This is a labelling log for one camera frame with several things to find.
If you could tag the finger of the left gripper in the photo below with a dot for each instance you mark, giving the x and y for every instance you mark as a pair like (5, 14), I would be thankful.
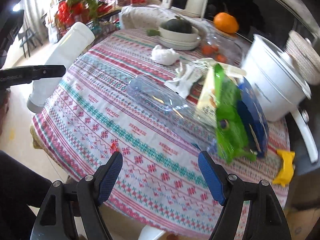
(27, 74)

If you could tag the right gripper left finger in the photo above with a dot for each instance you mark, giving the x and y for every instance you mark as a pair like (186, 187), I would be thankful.
(55, 219)

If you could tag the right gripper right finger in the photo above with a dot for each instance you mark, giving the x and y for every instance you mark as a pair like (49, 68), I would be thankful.
(266, 219)

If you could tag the yellow wrapper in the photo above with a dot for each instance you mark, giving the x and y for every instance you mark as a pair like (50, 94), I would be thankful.
(286, 172)

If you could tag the white plastic bottle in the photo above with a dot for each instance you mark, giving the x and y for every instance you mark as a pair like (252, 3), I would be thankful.
(66, 52)

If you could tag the green snack bag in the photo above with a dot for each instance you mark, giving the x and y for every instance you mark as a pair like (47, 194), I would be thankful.
(232, 139)

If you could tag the blue snack bag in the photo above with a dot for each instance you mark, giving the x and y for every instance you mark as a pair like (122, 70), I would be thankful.
(253, 119)

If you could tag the clear plastic water bottle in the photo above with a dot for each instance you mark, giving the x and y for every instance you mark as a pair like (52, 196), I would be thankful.
(180, 116)

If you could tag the beige snack packet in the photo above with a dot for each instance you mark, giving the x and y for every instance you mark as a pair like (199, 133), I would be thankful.
(207, 102)

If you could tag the white trash bin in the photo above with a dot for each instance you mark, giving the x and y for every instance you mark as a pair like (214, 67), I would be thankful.
(150, 233)

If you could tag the cardboard box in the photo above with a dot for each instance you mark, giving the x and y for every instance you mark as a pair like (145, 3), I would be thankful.
(302, 222)

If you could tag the small red candy wrapper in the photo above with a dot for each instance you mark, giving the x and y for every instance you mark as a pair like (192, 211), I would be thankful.
(114, 148)

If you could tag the patterned knit tablecloth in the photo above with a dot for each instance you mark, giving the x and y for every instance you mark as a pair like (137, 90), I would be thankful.
(160, 183)

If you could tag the white dotted cloth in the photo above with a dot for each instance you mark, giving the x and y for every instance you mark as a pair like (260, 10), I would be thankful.
(150, 17)

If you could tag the white electric cooking pot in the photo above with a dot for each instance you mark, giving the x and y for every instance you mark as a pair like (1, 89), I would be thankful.
(278, 86)

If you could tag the crumpled white tissue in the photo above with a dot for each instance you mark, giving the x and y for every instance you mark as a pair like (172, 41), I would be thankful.
(164, 57)

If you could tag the white crumpled wrapper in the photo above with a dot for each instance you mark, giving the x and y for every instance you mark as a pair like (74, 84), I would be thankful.
(186, 76)

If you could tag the stacked white bowls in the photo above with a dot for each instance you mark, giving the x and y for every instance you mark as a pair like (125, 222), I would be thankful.
(176, 41)

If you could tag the dark green squash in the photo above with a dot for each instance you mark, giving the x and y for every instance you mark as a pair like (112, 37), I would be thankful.
(178, 25)

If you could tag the glass jar with tangerines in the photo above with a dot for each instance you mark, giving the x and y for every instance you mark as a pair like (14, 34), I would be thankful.
(224, 48)

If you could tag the orange tangerine on jar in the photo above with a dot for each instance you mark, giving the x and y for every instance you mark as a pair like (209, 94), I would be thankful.
(225, 23)

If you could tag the black microwave oven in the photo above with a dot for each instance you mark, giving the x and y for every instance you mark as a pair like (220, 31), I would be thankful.
(272, 19)

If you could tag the black wire rack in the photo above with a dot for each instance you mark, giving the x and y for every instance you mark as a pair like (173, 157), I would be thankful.
(60, 18)

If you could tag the woven rope basket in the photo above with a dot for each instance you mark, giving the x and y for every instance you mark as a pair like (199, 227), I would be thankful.
(306, 58)

